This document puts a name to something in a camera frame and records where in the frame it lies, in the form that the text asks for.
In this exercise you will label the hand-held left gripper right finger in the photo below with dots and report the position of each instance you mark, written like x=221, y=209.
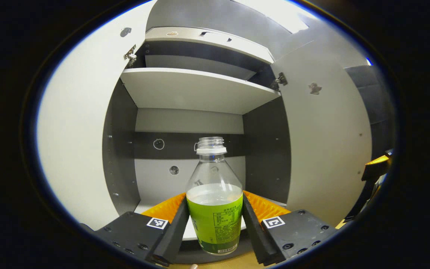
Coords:
x=256, y=235

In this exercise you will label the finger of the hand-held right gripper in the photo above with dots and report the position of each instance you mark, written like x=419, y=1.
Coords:
x=377, y=166

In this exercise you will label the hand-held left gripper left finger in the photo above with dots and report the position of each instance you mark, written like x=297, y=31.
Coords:
x=170, y=239

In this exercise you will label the green label clear bottle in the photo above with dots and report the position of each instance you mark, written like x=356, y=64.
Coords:
x=215, y=220

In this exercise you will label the white cabinet door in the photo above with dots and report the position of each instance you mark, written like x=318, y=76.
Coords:
x=80, y=130
x=327, y=149

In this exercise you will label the white and grey cabinet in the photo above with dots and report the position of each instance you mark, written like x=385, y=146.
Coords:
x=189, y=121

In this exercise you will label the metal door hinge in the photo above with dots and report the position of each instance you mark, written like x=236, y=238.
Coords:
x=280, y=80
x=130, y=55

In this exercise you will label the white cabinet shelf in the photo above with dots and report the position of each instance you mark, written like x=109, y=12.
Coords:
x=200, y=89

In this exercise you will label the white cabinet drawer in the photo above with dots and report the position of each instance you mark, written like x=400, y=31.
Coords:
x=185, y=38

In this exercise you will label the black backdrop cloth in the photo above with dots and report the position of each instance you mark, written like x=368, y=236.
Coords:
x=375, y=104

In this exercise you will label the long ceiling light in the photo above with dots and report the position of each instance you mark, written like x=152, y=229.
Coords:
x=282, y=15

